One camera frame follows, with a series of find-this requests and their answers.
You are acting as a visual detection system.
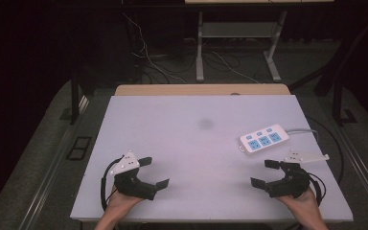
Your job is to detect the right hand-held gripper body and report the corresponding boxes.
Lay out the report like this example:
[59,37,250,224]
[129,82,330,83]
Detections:
[264,149,331,199]

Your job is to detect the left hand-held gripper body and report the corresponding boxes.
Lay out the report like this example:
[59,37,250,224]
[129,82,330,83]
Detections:
[109,150,158,201]

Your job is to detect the person's left hand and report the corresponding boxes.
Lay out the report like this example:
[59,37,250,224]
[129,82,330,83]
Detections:
[105,184,144,215]

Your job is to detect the person's right hand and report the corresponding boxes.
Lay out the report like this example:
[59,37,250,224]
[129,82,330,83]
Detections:
[275,186,322,217]

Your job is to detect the white power strip blue sockets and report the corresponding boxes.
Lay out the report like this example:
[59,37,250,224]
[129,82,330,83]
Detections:
[239,124,290,155]

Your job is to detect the black stand leg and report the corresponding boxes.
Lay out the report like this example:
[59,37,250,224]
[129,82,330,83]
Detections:
[331,54,358,127]
[69,68,81,126]

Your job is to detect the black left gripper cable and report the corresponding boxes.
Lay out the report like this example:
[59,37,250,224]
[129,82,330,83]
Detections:
[100,156,124,213]

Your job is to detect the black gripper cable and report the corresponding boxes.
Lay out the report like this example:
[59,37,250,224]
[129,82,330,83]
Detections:
[100,156,124,213]
[306,172,328,206]

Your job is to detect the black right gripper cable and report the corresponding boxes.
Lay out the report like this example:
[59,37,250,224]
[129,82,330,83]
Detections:
[306,172,328,206]

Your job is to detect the grey power strip cable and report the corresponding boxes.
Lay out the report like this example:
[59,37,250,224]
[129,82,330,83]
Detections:
[286,127,320,142]

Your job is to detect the thin black floor cable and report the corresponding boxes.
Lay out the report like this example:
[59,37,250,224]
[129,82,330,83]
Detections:
[306,115,345,186]

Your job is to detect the black floor frame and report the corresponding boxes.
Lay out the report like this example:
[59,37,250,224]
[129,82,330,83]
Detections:
[65,135,93,161]

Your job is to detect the metal floor rail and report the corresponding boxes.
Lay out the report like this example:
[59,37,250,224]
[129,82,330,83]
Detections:
[332,123,368,219]
[18,94,92,230]

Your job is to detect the short white floor cable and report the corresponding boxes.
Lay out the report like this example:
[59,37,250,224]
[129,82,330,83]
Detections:
[210,50,261,84]

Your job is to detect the long white floor cable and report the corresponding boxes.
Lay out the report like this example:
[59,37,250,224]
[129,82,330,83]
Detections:
[122,11,188,84]

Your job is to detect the grey metal table frame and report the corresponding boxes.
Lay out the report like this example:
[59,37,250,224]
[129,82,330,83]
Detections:
[195,10,288,83]

